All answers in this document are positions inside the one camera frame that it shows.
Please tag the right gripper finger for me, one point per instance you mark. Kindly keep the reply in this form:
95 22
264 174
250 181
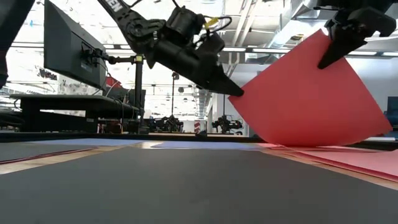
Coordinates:
339 49

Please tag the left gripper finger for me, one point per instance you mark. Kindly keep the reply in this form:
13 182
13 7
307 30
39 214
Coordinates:
222 87

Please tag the red paper sheet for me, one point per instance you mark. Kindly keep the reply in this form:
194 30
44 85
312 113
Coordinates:
342 149
304 99
62 153

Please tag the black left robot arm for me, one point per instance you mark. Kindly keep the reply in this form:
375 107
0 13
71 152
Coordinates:
133 28

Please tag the background black robot arm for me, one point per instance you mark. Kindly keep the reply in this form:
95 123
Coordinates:
227 124
171 124

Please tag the yellow tape strip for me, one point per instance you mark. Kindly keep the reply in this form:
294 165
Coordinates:
211 22

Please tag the black pole with yellow label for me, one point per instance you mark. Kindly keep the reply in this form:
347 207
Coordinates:
139 93

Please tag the long ceiling light bar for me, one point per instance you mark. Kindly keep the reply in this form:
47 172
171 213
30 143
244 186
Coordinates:
270 50

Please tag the red box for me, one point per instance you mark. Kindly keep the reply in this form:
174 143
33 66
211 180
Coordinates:
112 82

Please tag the blue chair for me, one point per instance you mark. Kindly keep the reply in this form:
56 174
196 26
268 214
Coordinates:
392 112

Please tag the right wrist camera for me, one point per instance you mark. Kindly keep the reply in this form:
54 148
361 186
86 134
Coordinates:
337 20

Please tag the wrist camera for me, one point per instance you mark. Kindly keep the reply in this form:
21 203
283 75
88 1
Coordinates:
183 23
337 20

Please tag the black camera stand frame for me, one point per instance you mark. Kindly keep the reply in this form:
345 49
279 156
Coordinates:
173 93

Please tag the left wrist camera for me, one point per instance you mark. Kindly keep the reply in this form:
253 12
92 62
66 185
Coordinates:
183 23

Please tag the red white striped post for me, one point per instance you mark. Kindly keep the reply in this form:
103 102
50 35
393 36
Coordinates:
197 127

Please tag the desk with black frame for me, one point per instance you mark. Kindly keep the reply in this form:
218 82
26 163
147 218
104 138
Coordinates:
77 101

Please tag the black aluminium table frame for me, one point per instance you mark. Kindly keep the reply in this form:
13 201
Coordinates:
62 136

